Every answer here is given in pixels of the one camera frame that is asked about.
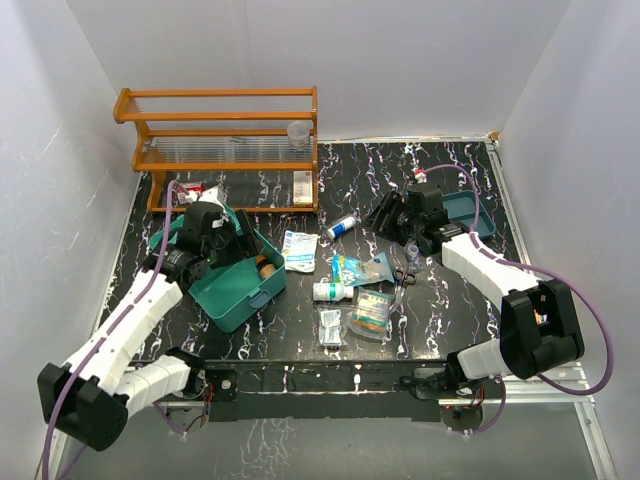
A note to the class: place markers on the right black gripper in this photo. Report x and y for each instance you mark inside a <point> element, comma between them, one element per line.
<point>391,204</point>

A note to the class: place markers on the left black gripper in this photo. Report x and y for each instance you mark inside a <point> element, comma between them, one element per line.
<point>248,244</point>

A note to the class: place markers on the brown syrup bottle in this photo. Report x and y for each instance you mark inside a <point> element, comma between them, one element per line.
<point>265,267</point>

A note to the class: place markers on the white blue mask packet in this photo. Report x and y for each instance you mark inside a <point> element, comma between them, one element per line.
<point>299,251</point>

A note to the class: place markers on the blue white spray can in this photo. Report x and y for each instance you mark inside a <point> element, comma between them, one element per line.
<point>341,226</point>

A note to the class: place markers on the teal divided tray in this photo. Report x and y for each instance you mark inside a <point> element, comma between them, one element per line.
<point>461,209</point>

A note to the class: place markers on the white green pill bottle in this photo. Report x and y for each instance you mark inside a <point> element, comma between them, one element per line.
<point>332,292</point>

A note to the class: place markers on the bandage roll packet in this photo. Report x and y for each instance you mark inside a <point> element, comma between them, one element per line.
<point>371,316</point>

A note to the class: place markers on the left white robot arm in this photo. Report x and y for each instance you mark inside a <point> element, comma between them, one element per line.
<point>91,396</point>

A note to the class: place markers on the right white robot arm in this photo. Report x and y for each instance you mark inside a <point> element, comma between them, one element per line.
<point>539,328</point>

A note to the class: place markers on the red white medicine box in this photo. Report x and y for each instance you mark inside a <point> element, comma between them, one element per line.
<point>189,193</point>

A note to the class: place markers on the white upright medicine box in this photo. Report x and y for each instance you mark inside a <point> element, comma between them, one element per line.
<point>302,188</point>

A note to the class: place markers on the small clear vial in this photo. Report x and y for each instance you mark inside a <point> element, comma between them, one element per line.
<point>414,259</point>

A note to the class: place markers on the cotton swab bag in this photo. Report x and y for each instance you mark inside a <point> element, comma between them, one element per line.
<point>352,271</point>

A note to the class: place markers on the orange wooden shelf rack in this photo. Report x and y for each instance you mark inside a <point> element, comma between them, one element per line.
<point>232,139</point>

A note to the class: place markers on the alcohol pad sachets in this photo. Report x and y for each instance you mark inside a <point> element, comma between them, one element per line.
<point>333,325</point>

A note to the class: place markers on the clear plastic measuring cup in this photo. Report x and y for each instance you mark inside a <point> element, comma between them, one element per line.
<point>299,134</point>

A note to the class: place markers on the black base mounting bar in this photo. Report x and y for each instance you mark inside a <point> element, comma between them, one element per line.
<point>334,389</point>

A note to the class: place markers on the black handled scissors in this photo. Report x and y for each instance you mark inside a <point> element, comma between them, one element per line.
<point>402,280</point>

